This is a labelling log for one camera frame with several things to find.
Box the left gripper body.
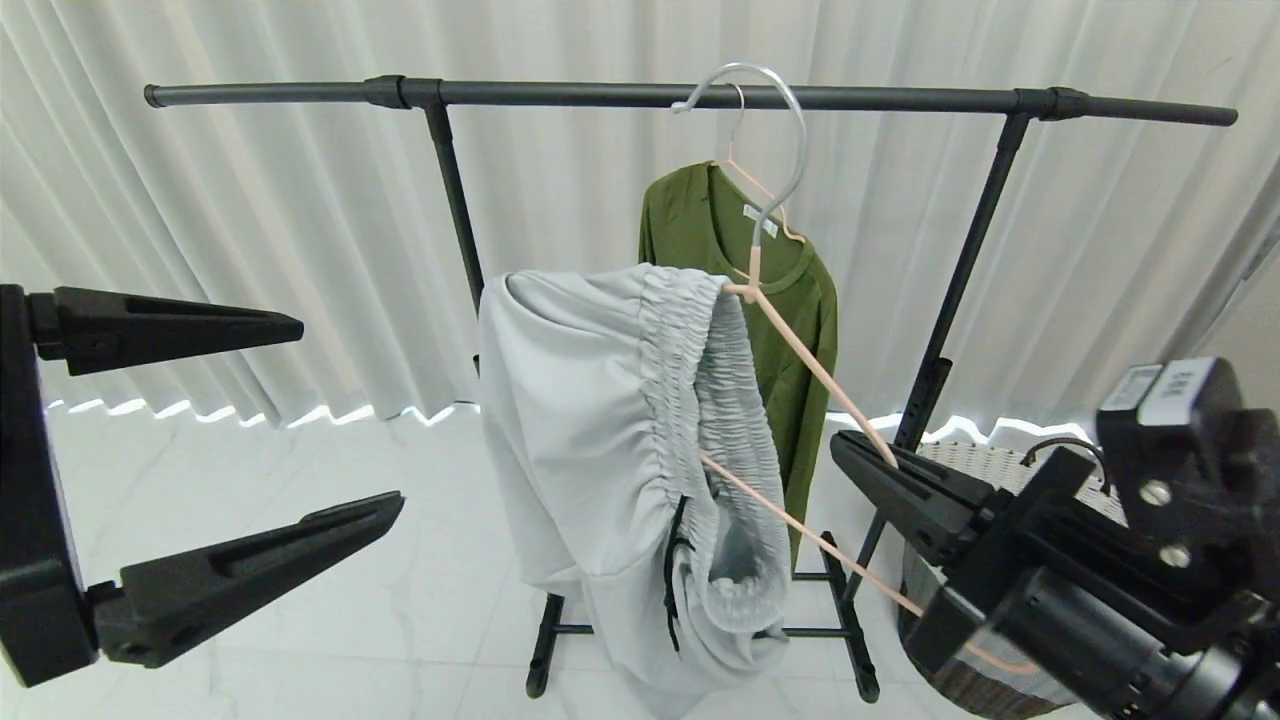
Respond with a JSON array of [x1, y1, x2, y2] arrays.
[[0, 285, 101, 689]]

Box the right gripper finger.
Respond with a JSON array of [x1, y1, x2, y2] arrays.
[[830, 430, 1001, 531], [835, 455, 971, 566]]

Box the green shirt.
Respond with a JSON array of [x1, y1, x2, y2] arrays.
[[640, 163, 839, 571]]

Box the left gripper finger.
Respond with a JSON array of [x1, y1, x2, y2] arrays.
[[95, 490, 406, 669], [30, 287, 304, 376]]

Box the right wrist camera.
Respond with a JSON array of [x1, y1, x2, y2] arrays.
[[1045, 357, 1280, 626]]

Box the pale grey shorts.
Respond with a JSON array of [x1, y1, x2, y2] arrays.
[[477, 263, 794, 720]]

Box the pink clothes hanger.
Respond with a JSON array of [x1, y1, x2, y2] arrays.
[[712, 83, 806, 286], [672, 62, 1041, 676]]

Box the black clothes rack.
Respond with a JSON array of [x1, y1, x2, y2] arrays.
[[143, 75, 1239, 704]]

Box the white laundry basket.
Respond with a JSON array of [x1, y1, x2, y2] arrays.
[[897, 437, 1131, 720]]

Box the white curtain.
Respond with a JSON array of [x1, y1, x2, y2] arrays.
[[0, 0, 1280, 431]]

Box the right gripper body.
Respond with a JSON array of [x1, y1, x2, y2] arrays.
[[905, 447, 1280, 720]]

